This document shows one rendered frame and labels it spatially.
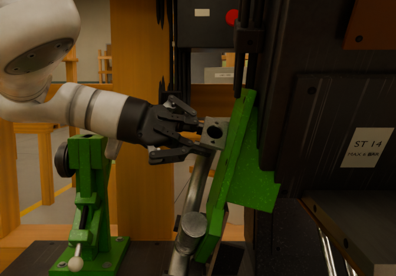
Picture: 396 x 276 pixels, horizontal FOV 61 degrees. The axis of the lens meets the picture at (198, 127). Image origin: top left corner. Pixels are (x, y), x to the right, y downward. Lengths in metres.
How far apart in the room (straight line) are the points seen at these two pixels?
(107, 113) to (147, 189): 0.37
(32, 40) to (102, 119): 0.29
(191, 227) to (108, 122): 0.20
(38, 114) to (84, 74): 11.26
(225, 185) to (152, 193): 0.43
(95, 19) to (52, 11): 11.50
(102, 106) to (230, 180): 0.23
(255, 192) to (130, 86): 0.46
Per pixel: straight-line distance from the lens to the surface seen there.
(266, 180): 0.49
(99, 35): 11.67
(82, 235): 0.71
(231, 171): 0.46
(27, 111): 0.58
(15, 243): 1.01
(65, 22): 0.28
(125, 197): 0.89
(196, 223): 0.49
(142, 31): 0.84
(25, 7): 0.28
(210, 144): 0.53
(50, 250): 0.88
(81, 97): 0.56
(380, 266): 0.35
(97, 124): 0.55
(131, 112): 0.53
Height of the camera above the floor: 1.28
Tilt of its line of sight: 8 degrees down
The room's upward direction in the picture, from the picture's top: straight up
